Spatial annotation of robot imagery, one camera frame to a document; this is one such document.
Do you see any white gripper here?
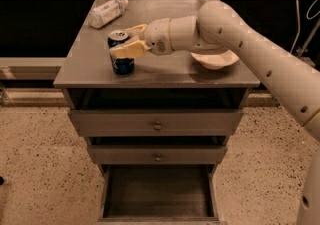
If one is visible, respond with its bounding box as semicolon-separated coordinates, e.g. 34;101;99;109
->
109;16;201;59

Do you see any blue pepsi can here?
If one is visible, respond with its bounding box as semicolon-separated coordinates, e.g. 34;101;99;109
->
107;29;135;75

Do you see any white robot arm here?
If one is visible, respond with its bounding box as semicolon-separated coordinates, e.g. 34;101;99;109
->
110;0;320;141

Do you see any grey wooden drawer cabinet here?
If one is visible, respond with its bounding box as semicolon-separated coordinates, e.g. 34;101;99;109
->
53;0;261;225

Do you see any top grey drawer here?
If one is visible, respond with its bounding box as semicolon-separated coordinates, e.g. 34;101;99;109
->
69;109;243;137

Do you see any middle grey drawer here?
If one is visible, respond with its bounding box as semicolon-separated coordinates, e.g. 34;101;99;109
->
87;145;227;165

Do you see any bottom grey open drawer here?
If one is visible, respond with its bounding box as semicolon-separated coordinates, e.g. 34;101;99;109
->
97;165;227;225

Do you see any white labelled plastic bottle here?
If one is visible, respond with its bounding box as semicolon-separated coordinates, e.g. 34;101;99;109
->
88;0;129;29

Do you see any white paper bowl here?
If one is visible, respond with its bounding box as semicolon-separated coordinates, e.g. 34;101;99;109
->
191;50;239;70

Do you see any white cable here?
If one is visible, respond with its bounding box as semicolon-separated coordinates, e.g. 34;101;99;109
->
288;0;302;55

